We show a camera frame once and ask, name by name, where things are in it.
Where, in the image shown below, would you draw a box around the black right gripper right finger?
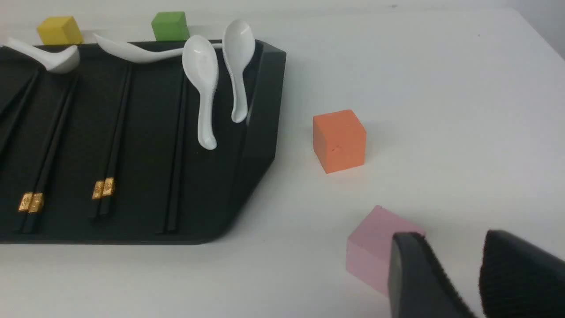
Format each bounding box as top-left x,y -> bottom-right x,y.
479,230 -> 565,318

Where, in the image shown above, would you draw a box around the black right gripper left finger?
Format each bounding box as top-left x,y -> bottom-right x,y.
388,233 -> 476,318

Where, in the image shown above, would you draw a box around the pink cube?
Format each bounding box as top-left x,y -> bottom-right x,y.
346,205 -> 426,296

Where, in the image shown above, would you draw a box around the orange cube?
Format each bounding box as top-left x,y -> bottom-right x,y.
312,110 -> 367,174

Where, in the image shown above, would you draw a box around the black chopstick plain right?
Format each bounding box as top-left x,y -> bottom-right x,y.
164,76 -> 186,233

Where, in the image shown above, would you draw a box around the black chopstick plain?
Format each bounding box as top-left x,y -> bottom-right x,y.
164,76 -> 186,233
155,75 -> 185,235

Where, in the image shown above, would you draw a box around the black chopstick plain left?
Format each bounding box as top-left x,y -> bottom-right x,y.
155,75 -> 185,235

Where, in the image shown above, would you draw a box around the white ceramic spoon rightmost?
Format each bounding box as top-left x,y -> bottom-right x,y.
222,19 -> 256,123

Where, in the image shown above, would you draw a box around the white ceramic spoon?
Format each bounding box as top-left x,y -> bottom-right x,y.
222,19 -> 256,123
181,35 -> 219,150
2,38 -> 80,74

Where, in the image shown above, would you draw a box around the black chopstick gold band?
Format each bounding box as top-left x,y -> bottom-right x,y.
0,68 -> 41,157
14,78 -> 76,233
20,74 -> 80,234
96,63 -> 133,219
90,71 -> 126,221

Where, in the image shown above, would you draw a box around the black plastic tray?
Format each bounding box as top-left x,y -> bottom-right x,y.
0,41 -> 286,244

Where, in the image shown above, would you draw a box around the green cube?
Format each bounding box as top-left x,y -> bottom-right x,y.
151,11 -> 190,42

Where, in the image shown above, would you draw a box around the white ceramic spoon lying sideways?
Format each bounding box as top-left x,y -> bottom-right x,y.
92,33 -> 223,64

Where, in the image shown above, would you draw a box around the white ceramic spoon leftmost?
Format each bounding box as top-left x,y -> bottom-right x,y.
2,38 -> 80,74

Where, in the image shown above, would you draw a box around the yellow cube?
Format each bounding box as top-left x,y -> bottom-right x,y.
37,16 -> 83,45

